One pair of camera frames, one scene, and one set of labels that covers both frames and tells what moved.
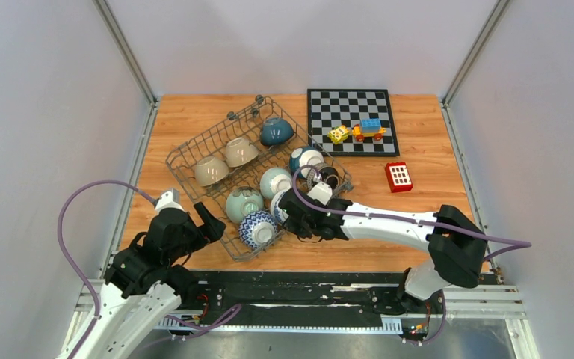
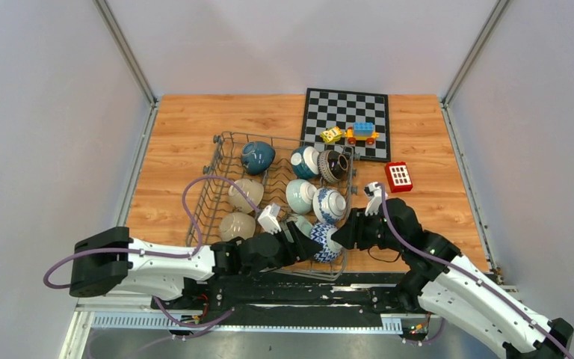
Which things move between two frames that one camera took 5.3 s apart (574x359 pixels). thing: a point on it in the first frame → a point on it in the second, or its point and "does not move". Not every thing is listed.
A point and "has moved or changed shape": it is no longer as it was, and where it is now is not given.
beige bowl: [240, 152] → [238, 200]
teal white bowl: [306, 155] does not move
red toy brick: [398, 176] does not move
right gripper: [292, 226] → [353, 230]
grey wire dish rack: [235, 169] has moved or changed shape
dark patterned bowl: [328, 173] → [332, 164]
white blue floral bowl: [279, 215] has moved or changed shape
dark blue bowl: [275, 131] → [256, 157]
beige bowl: [210, 170] → [236, 224]
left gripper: [212, 228] → [303, 247]
